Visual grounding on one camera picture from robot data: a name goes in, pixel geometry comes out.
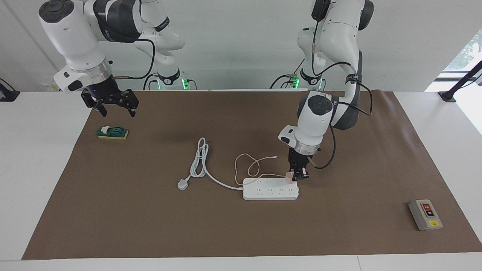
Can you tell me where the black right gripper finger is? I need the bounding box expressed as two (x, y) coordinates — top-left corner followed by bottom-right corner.
(121, 89), (139, 117)
(81, 90), (108, 116)

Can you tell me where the pink charging cable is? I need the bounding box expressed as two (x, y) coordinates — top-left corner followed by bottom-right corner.
(234, 153), (292, 186)

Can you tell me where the white power strip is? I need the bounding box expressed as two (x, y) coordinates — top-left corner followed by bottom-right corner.
(243, 178), (300, 201)

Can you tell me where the brown table mat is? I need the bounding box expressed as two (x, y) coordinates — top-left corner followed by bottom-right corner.
(21, 90), (482, 260)

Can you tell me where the green knife switch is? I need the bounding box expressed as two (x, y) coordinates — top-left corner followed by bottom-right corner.
(97, 125), (129, 140)

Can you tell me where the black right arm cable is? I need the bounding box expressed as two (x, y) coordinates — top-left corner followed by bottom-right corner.
(113, 38), (156, 80)

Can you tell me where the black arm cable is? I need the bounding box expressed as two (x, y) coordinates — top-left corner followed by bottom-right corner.
(311, 17), (373, 170)
(113, 38), (156, 80)

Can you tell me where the black table clamp bracket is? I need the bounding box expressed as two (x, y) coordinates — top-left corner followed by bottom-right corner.
(0, 78), (20, 102)

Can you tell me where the white power cord with plug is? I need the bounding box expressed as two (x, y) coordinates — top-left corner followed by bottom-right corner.
(177, 137), (244, 191)

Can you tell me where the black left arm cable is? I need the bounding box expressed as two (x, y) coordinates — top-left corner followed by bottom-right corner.
(311, 17), (373, 170)

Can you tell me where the grey on-off switch box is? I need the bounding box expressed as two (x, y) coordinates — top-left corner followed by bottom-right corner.
(408, 199), (444, 231)

